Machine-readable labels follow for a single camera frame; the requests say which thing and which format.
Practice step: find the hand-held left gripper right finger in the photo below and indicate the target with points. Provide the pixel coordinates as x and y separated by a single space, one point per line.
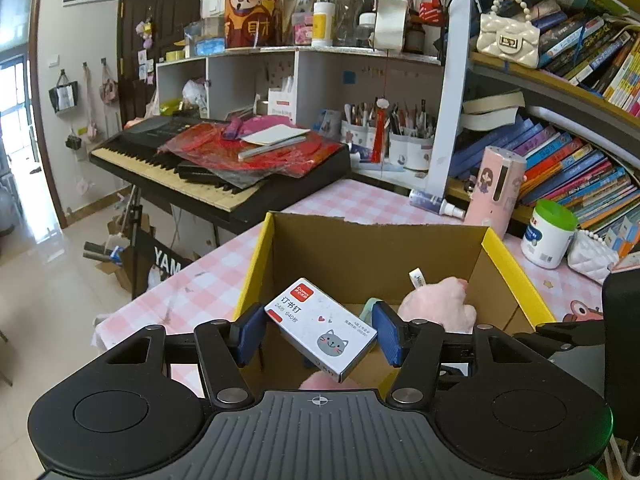
387 332

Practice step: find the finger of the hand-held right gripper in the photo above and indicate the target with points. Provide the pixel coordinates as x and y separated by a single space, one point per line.
570 336

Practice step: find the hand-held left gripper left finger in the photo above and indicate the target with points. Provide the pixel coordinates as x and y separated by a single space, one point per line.
250 331

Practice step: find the white staple box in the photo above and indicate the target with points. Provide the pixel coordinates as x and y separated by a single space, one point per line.
320 330

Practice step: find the yellow cardboard box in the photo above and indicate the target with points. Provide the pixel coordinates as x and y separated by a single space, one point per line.
370 255

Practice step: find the pink plush toy with tag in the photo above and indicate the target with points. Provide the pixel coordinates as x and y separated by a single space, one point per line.
440 305

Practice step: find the white quilted pouch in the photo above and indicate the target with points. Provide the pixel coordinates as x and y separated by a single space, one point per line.
592 260

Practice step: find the small blue orange boxes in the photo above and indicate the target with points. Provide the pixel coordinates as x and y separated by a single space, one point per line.
625 240

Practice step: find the white tub green lid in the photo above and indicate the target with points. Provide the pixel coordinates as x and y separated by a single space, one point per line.
547 237

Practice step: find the white spray bottle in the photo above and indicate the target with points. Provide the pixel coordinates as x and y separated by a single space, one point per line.
432 202

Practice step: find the black keyboard stand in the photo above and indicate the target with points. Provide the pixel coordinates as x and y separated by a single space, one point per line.
135 245

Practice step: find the pink cylinder device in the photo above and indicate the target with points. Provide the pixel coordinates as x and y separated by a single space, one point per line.
492 190

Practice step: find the row of colourful books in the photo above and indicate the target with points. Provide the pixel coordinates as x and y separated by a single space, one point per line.
565 170

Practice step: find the white pen holder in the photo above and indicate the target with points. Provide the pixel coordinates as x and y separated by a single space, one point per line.
410 152
357 140

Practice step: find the silver flat bar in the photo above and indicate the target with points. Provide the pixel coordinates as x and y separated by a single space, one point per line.
272 150

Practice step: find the red plastic bags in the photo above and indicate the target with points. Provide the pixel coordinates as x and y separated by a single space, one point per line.
210 147

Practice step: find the white card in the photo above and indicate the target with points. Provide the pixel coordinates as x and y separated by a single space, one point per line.
272 136

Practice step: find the black electronic keyboard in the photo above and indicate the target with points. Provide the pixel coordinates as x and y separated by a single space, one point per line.
150 160

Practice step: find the red hanging tassel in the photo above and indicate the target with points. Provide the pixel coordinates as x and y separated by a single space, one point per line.
381 130

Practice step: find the purple cloth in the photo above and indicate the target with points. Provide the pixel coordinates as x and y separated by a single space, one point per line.
250 122

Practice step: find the blue card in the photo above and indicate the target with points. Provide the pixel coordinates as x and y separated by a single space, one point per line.
326 121

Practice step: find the white red small box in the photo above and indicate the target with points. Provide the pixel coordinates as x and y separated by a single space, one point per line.
280 102

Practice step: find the wooden bookshelf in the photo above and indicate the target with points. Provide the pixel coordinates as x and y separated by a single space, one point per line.
455 110

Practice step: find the white plastic bag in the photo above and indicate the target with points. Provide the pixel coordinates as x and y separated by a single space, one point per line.
195 95

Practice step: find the white shelf unit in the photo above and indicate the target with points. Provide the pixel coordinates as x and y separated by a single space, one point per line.
235 80

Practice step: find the pink hanging bag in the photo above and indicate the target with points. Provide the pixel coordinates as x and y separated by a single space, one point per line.
108 89

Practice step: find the shelf of upright books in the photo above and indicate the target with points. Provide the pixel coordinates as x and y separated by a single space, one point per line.
590 45

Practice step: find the blue lidded box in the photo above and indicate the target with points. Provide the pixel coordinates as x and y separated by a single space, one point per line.
206 40

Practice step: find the dark glass bottle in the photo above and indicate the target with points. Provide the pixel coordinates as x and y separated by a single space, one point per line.
415 37

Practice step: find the grey hanging bag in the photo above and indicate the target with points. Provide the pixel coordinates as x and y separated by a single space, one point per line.
62 97

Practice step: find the cream quilted handbag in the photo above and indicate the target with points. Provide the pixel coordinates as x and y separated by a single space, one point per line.
507 40

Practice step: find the clear glass jar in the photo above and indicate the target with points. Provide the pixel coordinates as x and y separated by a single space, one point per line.
366 30

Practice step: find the dark wooden door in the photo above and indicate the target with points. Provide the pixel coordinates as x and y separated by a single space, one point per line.
160 35

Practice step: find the white bottle yellow label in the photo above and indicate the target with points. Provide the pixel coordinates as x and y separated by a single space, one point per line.
323 25

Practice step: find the cartoon figure paper box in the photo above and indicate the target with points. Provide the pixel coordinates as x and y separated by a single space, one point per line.
252 15

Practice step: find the white ribbon roll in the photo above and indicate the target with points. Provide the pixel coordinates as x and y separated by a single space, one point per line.
392 15

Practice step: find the glass vase dried flowers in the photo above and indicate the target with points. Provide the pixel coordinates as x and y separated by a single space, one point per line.
347 10

